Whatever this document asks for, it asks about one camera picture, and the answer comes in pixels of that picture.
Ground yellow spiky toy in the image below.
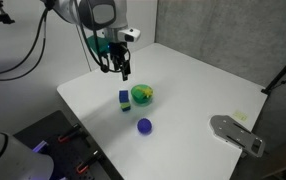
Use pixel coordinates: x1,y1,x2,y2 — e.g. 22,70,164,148
138,87,153,98

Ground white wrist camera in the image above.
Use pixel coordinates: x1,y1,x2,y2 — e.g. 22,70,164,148
118,28,141,42

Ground purple spiky ball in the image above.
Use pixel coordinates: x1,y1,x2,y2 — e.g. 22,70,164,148
137,118,152,134

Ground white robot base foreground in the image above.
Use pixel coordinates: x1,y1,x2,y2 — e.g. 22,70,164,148
0,132,54,180

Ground light green block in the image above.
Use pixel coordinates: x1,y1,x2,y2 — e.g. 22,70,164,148
120,102,131,111

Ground grey metal mounting plate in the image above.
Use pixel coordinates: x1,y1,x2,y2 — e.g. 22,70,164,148
209,115,266,157

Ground black perforated base board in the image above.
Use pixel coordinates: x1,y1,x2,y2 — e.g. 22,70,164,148
15,111,124,180

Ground green bowl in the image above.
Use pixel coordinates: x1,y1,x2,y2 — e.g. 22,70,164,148
131,84,153,104

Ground black clamp orange handle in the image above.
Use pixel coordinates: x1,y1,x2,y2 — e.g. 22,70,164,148
57,124,81,143

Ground black vertical pole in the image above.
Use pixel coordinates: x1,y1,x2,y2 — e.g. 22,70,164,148
261,65,286,95

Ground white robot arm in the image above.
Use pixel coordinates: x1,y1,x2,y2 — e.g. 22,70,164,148
40,0,139,81

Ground blue cube block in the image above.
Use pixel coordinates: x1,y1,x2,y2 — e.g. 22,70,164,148
119,90,129,103

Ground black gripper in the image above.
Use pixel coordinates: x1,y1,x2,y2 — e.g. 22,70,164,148
109,42,131,81

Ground black cables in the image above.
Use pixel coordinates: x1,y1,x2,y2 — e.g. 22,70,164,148
0,0,112,82

